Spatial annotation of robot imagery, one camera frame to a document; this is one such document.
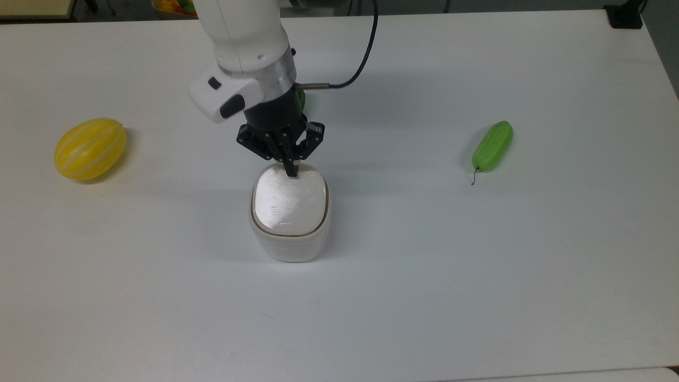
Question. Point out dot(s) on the white plastic garbage bin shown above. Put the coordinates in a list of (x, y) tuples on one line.
[(290, 247)]

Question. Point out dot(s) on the basket of mixed fruit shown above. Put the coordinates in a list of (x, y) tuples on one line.
[(175, 6)]

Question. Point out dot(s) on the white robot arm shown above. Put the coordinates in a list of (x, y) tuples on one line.
[(241, 37)]

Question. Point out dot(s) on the yellow striped melon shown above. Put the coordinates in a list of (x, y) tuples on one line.
[(90, 149)]

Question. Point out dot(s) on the beige side table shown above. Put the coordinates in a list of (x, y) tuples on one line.
[(34, 8)]

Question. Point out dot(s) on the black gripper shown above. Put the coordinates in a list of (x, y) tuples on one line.
[(273, 114)]

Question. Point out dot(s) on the dark green bell pepper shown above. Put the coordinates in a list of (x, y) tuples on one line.
[(302, 100)]

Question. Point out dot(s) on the white garbage bin lid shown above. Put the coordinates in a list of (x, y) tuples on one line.
[(289, 200)]

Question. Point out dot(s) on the black clamp block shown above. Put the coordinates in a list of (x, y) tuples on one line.
[(625, 16)]

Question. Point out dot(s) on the light green cucumber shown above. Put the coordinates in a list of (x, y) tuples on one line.
[(493, 146)]

